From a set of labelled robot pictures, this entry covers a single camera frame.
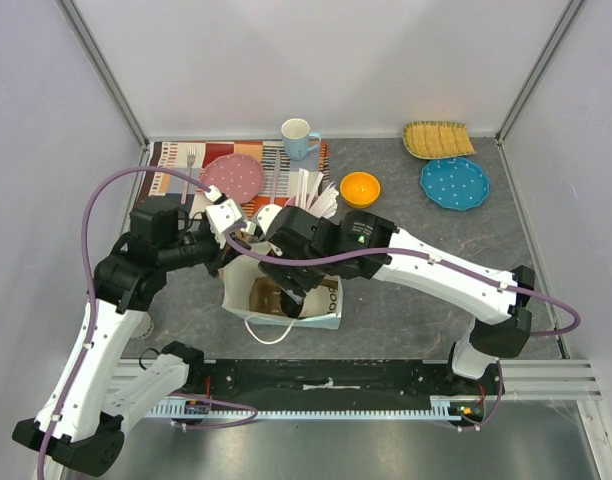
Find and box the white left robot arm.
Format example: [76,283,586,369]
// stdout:
[12,197,246,477]

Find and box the black plastic cup lid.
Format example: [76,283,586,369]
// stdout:
[280,292,303,319]

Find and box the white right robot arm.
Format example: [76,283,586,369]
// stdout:
[254,205,535,394]

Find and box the white wrapped straw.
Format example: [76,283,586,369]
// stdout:
[295,168,310,208]
[310,182,339,217]
[305,172,323,209]

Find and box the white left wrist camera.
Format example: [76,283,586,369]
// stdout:
[204,186,247,249]

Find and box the colourful striped placemat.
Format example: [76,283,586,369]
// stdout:
[134,140,330,216]

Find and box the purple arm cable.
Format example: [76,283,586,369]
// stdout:
[35,167,258,480]
[225,224,582,434]

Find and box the light blue paper bag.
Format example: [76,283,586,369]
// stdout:
[219,255,343,334]

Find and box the brown cardboard cup carrier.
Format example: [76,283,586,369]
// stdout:
[249,277,285,317]

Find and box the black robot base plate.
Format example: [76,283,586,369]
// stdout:
[181,359,498,412]

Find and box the blue polka dot plate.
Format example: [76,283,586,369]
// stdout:
[420,157,490,211]

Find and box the silver fork pink handle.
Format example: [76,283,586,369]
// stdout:
[181,144,196,205]

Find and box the light blue mug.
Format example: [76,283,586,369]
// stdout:
[280,118,322,161]

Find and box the white paper coffee cup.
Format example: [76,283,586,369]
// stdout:
[299,279,341,319]

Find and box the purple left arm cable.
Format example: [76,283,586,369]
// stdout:
[35,167,258,480]

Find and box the orange bowl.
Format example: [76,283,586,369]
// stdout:
[340,171,381,209]

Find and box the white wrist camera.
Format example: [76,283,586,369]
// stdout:
[204,186,247,249]
[249,204,283,244]

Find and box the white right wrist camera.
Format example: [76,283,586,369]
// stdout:
[249,204,283,244]

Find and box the yellow woven tray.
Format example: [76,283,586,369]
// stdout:
[402,121,476,160]

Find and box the pink polka dot plate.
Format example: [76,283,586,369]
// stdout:
[200,153,265,205]

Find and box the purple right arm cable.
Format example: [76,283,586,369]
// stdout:
[225,224,582,434]

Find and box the grey slotted cable duct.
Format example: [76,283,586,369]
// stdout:
[145,397,484,422]

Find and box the grey table knife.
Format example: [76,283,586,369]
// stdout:
[269,149,281,204]

